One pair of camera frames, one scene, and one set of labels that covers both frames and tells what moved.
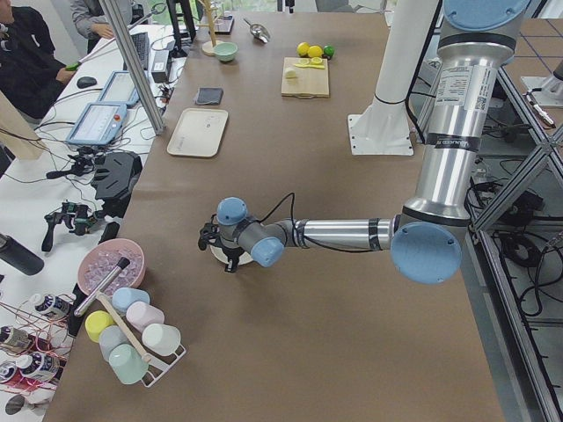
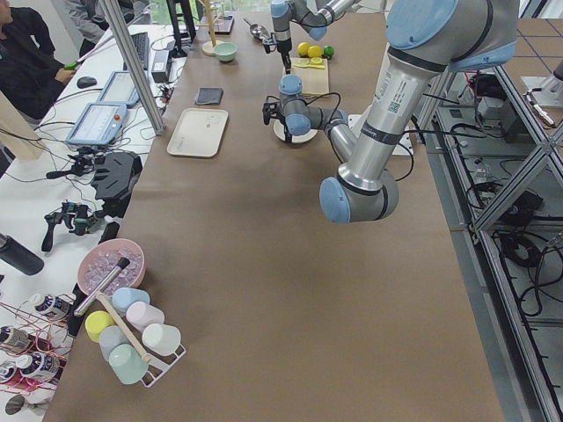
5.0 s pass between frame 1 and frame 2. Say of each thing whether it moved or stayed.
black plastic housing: stayed
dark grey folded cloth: stayed
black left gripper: moved
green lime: stayed
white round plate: moved
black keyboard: stayed
